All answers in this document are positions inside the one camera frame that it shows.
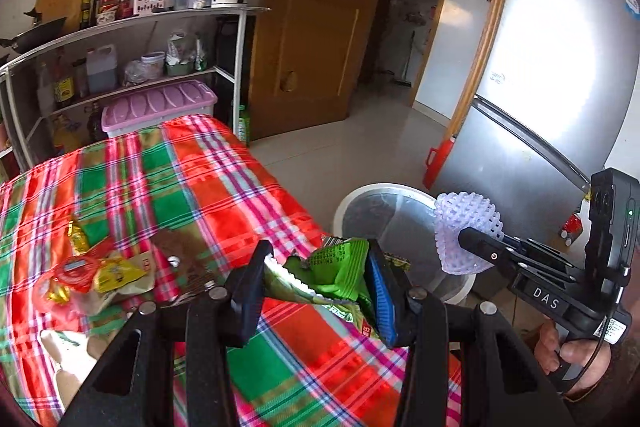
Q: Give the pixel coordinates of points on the small gold foil wrapper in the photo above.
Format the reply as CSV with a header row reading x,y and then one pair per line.
x,y
60,294

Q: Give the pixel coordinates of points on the broom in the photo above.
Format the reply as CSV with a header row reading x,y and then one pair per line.
x,y
406,67

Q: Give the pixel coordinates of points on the red spice jars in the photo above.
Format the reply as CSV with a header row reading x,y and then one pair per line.
x,y
115,9

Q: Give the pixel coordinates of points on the green snack wrapper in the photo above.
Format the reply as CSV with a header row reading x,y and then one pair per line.
x,y
340,272

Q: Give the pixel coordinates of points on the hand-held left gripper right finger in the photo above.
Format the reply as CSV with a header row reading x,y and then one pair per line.
x,y
382,302

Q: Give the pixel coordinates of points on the silver refrigerator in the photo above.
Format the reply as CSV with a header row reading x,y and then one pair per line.
x,y
550,57

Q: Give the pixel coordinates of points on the yellow snack packet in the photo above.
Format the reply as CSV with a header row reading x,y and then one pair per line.
x,y
120,274

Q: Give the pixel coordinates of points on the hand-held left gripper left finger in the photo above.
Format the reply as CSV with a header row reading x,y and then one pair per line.
x,y
247,302

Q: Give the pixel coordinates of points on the dark oil bottle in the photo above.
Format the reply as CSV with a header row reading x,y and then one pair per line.
x,y
87,7

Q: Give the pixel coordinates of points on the beige printed paper bag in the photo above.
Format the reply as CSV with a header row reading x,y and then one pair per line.
x,y
75,357

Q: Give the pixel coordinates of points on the dark liquid plastic jug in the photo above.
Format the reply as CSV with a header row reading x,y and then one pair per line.
x,y
102,74

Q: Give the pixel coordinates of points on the green detergent bottle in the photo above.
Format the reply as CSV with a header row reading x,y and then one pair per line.
x,y
243,124

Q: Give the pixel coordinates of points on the green bowl with bags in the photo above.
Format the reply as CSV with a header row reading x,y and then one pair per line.
x,y
179,57

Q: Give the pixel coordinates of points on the red plastic dustpan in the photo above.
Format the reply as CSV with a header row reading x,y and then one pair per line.
x,y
440,162

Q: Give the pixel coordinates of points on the red plastic wrapper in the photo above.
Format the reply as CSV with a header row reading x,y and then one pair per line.
x,y
72,272

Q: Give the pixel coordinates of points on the clear plastic wrapper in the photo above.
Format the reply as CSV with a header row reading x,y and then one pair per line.
x,y
95,305

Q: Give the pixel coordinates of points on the crumpled plastic bag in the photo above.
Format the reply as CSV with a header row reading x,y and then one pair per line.
x,y
135,74

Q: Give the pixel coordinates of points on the pink lid storage box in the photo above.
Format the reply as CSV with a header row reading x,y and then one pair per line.
x,y
160,104

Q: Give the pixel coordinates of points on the red white small object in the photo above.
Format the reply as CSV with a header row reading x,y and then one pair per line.
x,y
571,227

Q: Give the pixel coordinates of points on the green white bottle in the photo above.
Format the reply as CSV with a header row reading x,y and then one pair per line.
x,y
201,57

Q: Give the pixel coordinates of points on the clear plastic bottle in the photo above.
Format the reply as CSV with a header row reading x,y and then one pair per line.
x,y
45,92

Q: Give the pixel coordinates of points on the brown wrapper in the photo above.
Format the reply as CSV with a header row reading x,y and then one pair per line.
x,y
185,247

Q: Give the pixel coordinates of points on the white metal shelf rack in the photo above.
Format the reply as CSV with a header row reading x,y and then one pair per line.
x,y
150,18

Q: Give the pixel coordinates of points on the wooden door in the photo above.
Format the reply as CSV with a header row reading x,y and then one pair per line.
x,y
310,32

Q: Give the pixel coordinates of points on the clear bin liner bag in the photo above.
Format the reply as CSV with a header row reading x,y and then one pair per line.
x,y
415,227

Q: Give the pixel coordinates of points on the person's right hand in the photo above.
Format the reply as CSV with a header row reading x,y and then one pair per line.
x,y
547,352

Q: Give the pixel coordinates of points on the pink utensil holder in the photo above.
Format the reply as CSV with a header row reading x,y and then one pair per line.
x,y
150,2

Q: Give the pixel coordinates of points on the plaid tablecloth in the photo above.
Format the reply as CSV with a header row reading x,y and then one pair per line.
x,y
200,167

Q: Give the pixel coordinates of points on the yellow label sauce bottle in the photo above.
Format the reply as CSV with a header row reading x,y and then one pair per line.
x,y
64,87

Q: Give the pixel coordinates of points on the black wok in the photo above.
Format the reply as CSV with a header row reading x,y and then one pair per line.
x,y
40,34

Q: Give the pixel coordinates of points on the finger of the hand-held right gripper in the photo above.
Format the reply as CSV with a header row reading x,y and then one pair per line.
x,y
482,247

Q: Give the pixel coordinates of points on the white trash bin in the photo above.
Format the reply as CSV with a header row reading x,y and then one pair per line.
x,y
350,207

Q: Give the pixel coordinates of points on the yellow cooking oil bottle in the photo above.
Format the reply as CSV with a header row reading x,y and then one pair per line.
x,y
65,137

